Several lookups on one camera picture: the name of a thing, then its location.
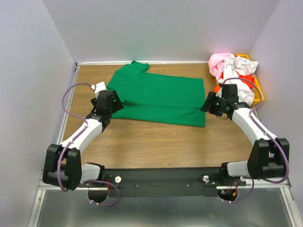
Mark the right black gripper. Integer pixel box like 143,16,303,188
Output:
199,91,226,117

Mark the green t-shirt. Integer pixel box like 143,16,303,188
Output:
107,61,206,127

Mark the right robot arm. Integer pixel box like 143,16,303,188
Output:
200,84,290,185

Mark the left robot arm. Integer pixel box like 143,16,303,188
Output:
42,90,123,192

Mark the pink t-shirt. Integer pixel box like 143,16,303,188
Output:
208,52,231,80

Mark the white t-shirt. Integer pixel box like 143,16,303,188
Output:
223,54,259,105

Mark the yellow plastic bin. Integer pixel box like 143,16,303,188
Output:
217,54,265,108

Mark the orange t-shirt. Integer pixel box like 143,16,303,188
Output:
218,72,256,92

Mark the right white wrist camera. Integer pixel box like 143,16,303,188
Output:
214,86,222,98

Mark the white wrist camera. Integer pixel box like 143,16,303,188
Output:
90,81,107,98
214,86,222,98

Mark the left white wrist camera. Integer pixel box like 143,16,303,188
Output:
90,81,107,98

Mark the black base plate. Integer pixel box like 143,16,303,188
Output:
78,167,247,203

